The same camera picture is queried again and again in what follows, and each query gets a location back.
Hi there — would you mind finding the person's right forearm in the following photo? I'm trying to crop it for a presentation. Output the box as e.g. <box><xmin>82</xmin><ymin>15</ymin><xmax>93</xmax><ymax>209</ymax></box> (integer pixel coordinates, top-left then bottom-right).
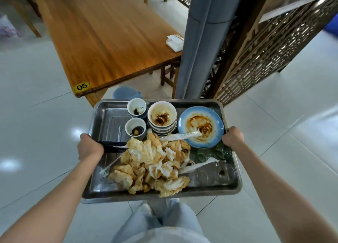
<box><xmin>233</xmin><ymin>141</ymin><xmax>338</xmax><ymax>243</ymax></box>

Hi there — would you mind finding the person's left forearm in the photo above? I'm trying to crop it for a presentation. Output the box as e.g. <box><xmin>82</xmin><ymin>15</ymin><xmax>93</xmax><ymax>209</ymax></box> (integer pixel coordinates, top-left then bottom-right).
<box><xmin>0</xmin><ymin>155</ymin><xmax>104</xmax><ymax>243</ymax></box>

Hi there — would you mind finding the blue plastic object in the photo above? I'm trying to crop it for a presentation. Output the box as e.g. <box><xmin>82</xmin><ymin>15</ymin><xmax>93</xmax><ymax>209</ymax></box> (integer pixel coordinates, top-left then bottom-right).
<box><xmin>323</xmin><ymin>13</ymin><xmax>338</xmax><ymax>37</ymax></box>

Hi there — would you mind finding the white paper napkin pack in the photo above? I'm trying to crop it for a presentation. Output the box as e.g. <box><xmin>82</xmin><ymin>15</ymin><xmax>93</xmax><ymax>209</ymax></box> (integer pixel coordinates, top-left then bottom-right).
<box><xmin>165</xmin><ymin>34</ymin><xmax>184</xmax><ymax>53</ymax></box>

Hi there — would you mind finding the white bin with plastic bag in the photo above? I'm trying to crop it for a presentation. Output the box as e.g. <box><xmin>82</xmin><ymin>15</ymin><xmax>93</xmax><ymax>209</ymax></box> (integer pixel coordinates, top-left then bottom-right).
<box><xmin>0</xmin><ymin>13</ymin><xmax>21</xmax><ymax>39</ymax></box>

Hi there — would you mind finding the person's left hand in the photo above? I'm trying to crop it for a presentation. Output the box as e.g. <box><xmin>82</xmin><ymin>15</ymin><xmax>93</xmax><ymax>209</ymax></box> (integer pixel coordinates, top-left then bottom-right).
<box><xmin>77</xmin><ymin>133</ymin><xmax>105</xmax><ymax>161</ymax></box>

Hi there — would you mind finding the grey blue pillar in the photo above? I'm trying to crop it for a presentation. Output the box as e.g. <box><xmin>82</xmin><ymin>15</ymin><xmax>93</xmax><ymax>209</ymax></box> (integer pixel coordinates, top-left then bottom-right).
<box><xmin>174</xmin><ymin>0</ymin><xmax>248</xmax><ymax>100</ymax></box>

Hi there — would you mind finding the person's right hand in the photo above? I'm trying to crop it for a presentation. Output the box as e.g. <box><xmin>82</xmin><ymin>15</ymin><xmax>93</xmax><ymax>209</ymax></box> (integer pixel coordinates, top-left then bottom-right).
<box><xmin>221</xmin><ymin>127</ymin><xmax>245</xmax><ymax>151</ymax></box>

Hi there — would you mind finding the metal tray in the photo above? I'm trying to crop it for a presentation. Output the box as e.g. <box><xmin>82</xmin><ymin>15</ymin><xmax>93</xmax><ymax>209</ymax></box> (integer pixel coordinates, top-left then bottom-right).
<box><xmin>80</xmin><ymin>99</ymin><xmax>243</xmax><ymax>204</ymax></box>

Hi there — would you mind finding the blue plastic trash bin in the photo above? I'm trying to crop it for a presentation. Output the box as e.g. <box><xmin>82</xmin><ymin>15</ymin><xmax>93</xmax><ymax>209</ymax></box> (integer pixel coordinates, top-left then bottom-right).
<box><xmin>112</xmin><ymin>86</ymin><xmax>143</xmax><ymax>101</ymax></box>

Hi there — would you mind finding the yellow oval number sticker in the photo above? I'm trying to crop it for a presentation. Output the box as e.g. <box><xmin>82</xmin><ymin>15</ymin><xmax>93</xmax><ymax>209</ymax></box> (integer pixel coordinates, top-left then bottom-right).
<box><xmin>73</xmin><ymin>81</ymin><xmax>92</xmax><ymax>93</ymax></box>

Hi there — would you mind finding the dark wooden table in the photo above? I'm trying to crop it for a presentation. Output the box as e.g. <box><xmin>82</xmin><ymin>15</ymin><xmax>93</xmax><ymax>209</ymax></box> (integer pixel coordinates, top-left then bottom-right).
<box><xmin>33</xmin><ymin>0</ymin><xmax>183</xmax><ymax>108</ymax></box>

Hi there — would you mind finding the carved brown wooden screen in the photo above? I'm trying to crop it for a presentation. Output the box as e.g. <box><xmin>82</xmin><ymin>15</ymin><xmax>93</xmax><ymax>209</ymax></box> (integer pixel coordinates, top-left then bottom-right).
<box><xmin>214</xmin><ymin>0</ymin><xmax>338</xmax><ymax>106</ymax></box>

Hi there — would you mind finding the blue rimmed plate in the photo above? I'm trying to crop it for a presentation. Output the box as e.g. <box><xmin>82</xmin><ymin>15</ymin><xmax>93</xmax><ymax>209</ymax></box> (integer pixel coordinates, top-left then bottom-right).
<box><xmin>177</xmin><ymin>106</ymin><xmax>225</xmax><ymax>149</ymax></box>

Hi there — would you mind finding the dark wooden post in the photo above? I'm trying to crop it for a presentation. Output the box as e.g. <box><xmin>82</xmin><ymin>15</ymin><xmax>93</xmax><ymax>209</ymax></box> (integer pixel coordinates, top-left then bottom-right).
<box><xmin>208</xmin><ymin>0</ymin><xmax>274</xmax><ymax>98</ymax></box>

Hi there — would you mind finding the pile of used napkins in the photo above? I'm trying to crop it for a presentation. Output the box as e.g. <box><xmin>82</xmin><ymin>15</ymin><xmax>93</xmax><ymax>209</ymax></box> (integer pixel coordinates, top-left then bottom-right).
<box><xmin>107</xmin><ymin>131</ymin><xmax>191</xmax><ymax>198</ymax></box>

